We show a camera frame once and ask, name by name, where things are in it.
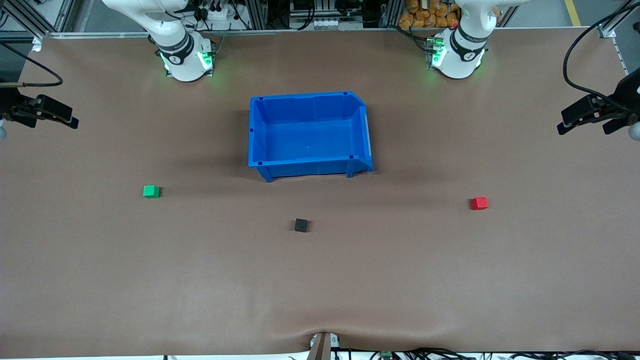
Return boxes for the aluminium corner profile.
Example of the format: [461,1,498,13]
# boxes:
[597,0,640,38]

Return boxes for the pile of orange packets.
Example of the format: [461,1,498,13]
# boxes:
[398,0,461,29]

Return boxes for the white power strip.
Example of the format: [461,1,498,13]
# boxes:
[192,4,231,22]

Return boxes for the blue plastic storage bin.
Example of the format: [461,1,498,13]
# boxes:
[248,91,374,183]

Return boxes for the white terminal block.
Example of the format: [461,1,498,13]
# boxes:
[312,18,351,30]

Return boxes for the brown table mat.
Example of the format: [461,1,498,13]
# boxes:
[0,27,640,358]

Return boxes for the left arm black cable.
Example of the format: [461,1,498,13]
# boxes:
[563,0,640,108]

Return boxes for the aluminium frame with diagonal braces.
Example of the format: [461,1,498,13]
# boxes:
[0,0,76,40]

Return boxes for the aluminium frame post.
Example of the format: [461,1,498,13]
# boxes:
[247,0,268,30]
[382,0,403,28]

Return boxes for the black cable bundle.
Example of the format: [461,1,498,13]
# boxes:
[350,347,640,360]

